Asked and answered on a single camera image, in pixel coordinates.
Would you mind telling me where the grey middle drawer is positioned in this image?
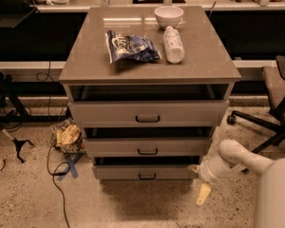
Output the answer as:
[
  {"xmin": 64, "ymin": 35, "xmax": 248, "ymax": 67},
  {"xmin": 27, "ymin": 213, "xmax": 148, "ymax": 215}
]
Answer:
[{"xmin": 84, "ymin": 137, "xmax": 212, "ymax": 158}]

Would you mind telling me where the black office chair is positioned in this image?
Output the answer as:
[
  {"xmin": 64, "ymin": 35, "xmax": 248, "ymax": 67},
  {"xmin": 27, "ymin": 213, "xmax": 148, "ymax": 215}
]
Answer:
[{"xmin": 227, "ymin": 55, "xmax": 285, "ymax": 154}]

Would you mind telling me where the grey top drawer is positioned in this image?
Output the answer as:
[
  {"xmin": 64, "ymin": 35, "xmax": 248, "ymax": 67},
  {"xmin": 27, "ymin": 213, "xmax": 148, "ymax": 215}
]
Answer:
[{"xmin": 68, "ymin": 100, "xmax": 229, "ymax": 127}]

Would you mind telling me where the blue chip bag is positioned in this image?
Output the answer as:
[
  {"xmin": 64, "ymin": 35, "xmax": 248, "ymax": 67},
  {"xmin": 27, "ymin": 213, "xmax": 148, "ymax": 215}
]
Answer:
[{"xmin": 104, "ymin": 30, "xmax": 162, "ymax": 63}]

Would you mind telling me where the white plastic bottle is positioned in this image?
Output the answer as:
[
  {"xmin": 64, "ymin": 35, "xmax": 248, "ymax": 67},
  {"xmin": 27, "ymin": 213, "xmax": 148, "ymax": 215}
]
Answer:
[{"xmin": 163, "ymin": 27, "xmax": 184, "ymax": 64}]

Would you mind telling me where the blue tape cross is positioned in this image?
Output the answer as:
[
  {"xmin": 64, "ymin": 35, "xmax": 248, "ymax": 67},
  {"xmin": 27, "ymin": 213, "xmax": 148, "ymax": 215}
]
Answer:
[{"xmin": 57, "ymin": 153, "xmax": 84, "ymax": 181}]

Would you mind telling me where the black table frame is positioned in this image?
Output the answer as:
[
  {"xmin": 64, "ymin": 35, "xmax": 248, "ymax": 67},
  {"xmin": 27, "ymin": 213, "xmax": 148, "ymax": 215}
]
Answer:
[{"xmin": 0, "ymin": 71, "xmax": 71, "ymax": 124}]

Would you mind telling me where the grey bottom drawer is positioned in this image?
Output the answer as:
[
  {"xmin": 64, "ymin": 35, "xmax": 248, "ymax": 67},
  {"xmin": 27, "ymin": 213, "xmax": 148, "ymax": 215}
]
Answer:
[{"xmin": 92, "ymin": 165, "xmax": 197, "ymax": 181}]

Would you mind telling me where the grey drawer cabinet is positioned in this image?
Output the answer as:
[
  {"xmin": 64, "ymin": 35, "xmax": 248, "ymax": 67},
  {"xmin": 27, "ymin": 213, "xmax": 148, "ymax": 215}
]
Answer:
[{"xmin": 60, "ymin": 7, "xmax": 240, "ymax": 167}]

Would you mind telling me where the grey drawer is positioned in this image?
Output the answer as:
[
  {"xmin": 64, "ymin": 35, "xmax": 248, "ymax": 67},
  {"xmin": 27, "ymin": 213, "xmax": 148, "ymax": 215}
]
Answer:
[
  {"xmin": 84, "ymin": 137, "xmax": 212, "ymax": 158},
  {"xmin": 92, "ymin": 165, "xmax": 197, "ymax": 181},
  {"xmin": 68, "ymin": 100, "xmax": 229, "ymax": 127}
]

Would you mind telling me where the black tripod stand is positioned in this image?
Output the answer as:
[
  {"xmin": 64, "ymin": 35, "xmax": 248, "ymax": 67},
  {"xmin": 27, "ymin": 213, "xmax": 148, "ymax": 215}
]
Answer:
[{"xmin": 0, "ymin": 123, "xmax": 34, "ymax": 163}]

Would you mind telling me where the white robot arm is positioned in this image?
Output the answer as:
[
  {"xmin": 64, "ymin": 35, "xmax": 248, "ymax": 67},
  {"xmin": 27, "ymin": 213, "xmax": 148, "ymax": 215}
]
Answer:
[{"xmin": 188, "ymin": 140, "xmax": 285, "ymax": 228}]

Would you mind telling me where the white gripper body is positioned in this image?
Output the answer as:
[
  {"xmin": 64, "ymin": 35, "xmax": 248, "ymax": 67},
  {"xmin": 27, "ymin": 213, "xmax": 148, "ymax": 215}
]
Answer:
[{"xmin": 197, "ymin": 155, "xmax": 247, "ymax": 183}]

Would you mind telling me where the black floor cable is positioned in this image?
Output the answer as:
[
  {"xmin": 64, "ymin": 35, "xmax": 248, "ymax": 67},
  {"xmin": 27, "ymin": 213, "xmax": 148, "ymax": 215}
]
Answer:
[{"xmin": 35, "ymin": 60, "xmax": 71, "ymax": 228}]

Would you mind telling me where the white bowl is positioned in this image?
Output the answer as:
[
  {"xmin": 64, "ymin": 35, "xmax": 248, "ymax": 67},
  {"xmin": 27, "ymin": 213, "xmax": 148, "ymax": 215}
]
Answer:
[{"xmin": 154, "ymin": 6, "xmax": 183, "ymax": 29}]

